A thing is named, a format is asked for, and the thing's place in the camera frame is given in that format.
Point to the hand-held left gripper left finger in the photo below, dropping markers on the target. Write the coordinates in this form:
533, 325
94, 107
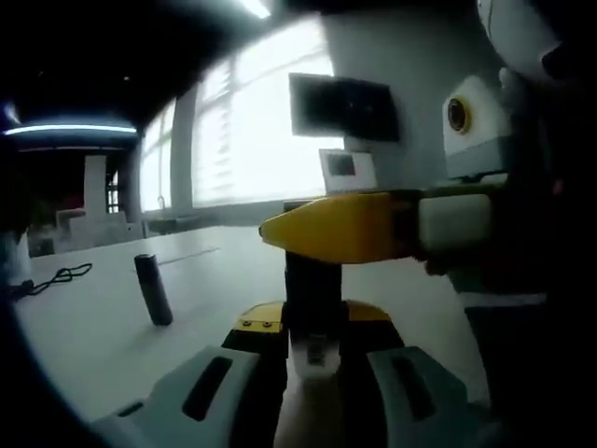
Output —
140, 420

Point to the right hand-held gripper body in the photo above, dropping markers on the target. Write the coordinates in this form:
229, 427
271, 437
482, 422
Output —
485, 140

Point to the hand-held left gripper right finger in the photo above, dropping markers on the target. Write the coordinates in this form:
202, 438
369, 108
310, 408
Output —
396, 420

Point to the short black cosmetic bottle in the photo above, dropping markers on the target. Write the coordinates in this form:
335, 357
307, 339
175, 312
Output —
313, 289

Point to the tall dark cosmetic bottle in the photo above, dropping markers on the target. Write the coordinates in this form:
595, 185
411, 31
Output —
154, 289

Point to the white table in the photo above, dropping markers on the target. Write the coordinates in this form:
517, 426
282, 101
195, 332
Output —
93, 336

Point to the bright window with blinds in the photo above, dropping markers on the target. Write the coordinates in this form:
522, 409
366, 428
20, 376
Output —
261, 140

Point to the gooseneck faucet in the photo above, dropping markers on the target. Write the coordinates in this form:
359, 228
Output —
162, 203

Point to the potted plant in white pot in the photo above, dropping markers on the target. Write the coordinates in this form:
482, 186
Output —
21, 256

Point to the ceiling light strip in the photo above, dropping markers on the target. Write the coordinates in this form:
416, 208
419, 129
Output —
70, 128
255, 8

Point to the white pillar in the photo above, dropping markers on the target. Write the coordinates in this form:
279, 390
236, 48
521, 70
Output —
95, 186

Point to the black wall monitor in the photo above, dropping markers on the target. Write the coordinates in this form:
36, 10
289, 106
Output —
345, 107

